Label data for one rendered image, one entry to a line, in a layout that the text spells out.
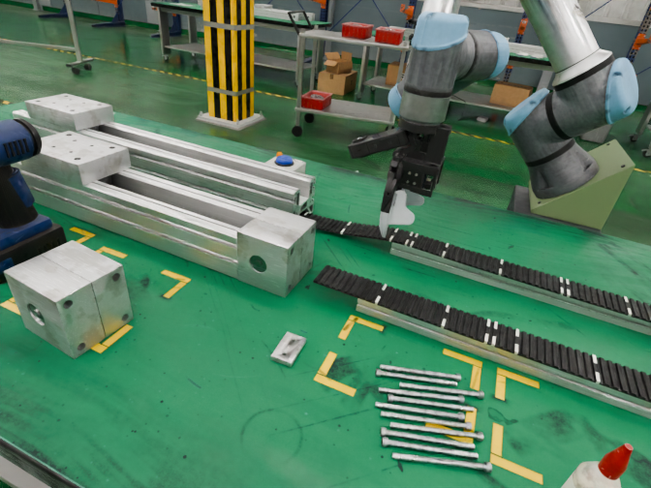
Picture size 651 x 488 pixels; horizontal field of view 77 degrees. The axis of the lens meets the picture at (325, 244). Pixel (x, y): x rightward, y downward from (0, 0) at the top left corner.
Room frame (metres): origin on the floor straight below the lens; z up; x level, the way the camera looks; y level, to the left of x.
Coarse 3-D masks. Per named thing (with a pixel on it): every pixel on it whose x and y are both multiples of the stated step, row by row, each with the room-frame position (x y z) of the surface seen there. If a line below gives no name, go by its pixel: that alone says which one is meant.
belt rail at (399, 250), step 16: (400, 256) 0.66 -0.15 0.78; (416, 256) 0.65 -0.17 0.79; (432, 256) 0.64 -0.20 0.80; (464, 272) 0.62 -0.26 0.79; (480, 272) 0.61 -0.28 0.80; (512, 288) 0.59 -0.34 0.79; (528, 288) 0.58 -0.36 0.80; (560, 304) 0.56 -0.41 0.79; (576, 304) 0.56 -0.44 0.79; (608, 320) 0.53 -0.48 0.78; (624, 320) 0.53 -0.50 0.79; (640, 320) 0.52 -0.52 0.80
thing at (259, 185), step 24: (120, 144) 0.86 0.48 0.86; (144, 144) 0.93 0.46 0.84; (168, 144) 0.91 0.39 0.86; (192, 144) 0.90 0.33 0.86; (144, 168) 0.86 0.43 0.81; (168, 168) 0.82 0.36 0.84; (192, 168) 0.79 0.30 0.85; (216, 168) 0.78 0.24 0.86; (240, 168) 0.84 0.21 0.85; (264, 168) 0.82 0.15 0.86; (216, 192) 0.78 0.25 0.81; (240, 192) 0.75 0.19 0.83; (264, 192) 0.74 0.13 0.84; (288, 192) 0.71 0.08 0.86; (312, 192) 0.79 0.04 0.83
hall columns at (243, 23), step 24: (216, 0) 3.88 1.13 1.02; (240, 0) 3.91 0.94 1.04; (216, 24) 3.88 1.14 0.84; (240, 24) 3.91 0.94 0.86; (216, 48) 3.88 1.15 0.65; (240, 48) 3.90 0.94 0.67; (216, 72) 3.89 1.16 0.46; (240, 72) 3.90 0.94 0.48; (216, 96) 3.89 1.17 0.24; (240, 96) 3.89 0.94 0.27; (240, 120) 3.89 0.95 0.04
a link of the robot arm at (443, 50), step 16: (432, 16) 0.66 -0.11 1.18; (448, 16) 0.65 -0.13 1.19; (464, 16) 0.67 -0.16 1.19; (416, 32) 0.68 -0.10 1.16; (432, 32) 0.65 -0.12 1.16; (448, 32) 0.65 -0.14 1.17; (464, 32) 0.66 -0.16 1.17; (416, 48) 0.66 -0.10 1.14; (432, 48) 0.65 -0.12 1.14; (448, 48) 0.65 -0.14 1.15; (464, 48) 0.67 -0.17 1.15; (416, 64) 0.66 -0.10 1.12; (432, 64) 0.65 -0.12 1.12; (448, 64) 0.65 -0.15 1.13; (464, 64) 0.67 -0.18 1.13; (416, 80) 0.66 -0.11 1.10; (432, 80) 0.65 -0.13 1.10; (448, 80) 0.65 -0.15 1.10; (432, 96) 0.65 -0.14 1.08; (448, 96) 0.66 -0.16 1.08
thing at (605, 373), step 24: (336, 288) 0.50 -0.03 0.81; (360, 288) 0.50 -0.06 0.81; (384, 288) 0.51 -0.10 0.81; (408, 312) 0.46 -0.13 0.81; (432, 312) 0.46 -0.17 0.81; (456, 312) 0.47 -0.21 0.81; (480, 336) 0.42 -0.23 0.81; (504, 336) 0.43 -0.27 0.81; (528, 336) 0.44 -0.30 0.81; (552, 360) 0.40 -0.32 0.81; (576, 360) 0.40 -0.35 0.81; (600, 360) 0.41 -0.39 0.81; (624, 384) 0.37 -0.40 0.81; (648, 384) 0.37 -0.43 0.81
